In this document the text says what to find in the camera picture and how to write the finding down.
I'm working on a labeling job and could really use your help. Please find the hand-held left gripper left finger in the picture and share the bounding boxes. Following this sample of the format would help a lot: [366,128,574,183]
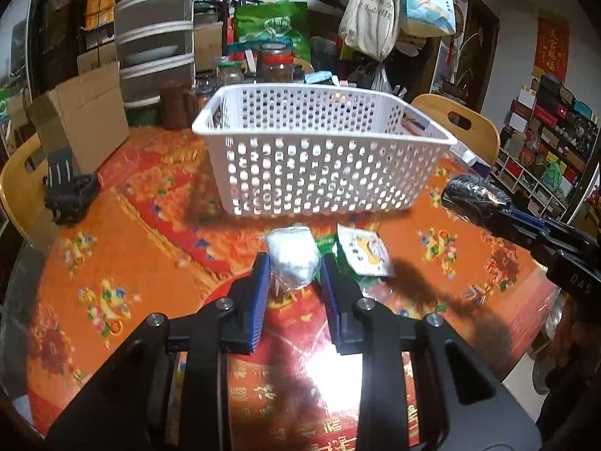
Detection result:
[44,253,273,451]

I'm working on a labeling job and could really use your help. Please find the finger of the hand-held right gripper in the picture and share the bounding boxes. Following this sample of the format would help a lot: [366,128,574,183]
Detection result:
[493,204,571,240]
[476,218,555,261]

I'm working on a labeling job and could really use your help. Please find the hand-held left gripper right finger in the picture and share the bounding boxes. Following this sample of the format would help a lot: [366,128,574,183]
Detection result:
[319,256,542,451]

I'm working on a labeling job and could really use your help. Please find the white soft packet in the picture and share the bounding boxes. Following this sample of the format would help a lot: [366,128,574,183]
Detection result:
[265,225,322,292]

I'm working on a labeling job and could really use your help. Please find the black shiny packet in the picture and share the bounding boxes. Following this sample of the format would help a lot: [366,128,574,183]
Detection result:
[440,174,513,227]

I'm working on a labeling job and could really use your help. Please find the white perforated plastic basket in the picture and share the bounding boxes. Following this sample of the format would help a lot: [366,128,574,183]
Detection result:
[192,85,458,218]

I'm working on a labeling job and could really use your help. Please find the green and white snack packet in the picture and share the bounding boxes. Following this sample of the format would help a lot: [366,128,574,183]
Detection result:
[317,224,396,287]

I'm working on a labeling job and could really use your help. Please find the cluttered storage shelf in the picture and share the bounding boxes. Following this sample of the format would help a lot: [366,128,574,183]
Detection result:
[488,74,601,219]

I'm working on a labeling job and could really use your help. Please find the metal basin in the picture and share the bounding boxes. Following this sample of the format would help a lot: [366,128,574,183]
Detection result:
[532,286,566,395]

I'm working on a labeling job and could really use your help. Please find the red printed tablecloth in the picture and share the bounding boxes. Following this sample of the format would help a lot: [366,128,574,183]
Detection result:
[26,124,557,449]

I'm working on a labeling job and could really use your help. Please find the wooden chair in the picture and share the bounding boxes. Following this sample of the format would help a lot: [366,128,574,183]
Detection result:
[0,132,59,238]
[411,94,501,166]

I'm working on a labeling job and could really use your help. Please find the clear plastic bag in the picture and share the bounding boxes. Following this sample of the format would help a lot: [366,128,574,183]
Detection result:
[370,62,396,95]

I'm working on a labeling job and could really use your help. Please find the brown ceramic jar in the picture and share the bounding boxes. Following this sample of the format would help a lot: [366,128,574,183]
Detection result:
[160,82,200,130]

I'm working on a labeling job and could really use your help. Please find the black clamp tool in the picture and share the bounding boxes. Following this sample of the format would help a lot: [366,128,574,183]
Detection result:
[44,148,100,225]

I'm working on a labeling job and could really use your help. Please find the small green-lid glass jar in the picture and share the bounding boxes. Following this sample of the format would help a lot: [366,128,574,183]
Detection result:
[215,56,245,89]

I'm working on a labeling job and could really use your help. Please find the large glass jar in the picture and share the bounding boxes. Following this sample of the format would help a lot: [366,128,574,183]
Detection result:
[257,43,296,84]

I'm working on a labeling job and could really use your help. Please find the open cardboard box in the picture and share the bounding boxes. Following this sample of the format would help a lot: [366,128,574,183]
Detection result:
[26,61,131,174]

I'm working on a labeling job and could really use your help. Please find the beige canvas tote bag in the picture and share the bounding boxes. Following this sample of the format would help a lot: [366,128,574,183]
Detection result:
[338,0,403,62]

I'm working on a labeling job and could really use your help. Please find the green plastic bag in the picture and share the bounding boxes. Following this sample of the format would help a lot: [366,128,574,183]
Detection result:
[234,0,313,59]

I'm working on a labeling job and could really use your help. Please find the striped grey storage cabinet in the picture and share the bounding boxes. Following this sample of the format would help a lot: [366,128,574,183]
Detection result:
[115,0,195,110]

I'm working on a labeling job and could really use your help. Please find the red wall poster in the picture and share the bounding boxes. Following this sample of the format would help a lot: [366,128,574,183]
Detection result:
[532,12,570,83]

